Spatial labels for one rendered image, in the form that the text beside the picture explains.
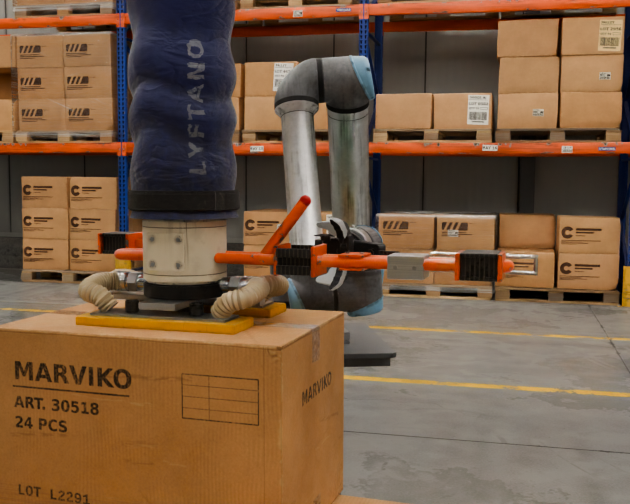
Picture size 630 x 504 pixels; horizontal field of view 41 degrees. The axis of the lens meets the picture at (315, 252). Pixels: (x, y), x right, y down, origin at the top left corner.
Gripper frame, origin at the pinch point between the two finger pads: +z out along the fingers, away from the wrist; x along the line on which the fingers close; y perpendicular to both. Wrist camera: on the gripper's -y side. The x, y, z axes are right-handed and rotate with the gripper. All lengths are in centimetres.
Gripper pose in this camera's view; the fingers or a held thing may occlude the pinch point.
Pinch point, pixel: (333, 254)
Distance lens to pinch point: 178.2
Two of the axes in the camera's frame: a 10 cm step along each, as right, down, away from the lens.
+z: -3.0, 0.8, -9.5
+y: -9.5, -0.4, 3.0
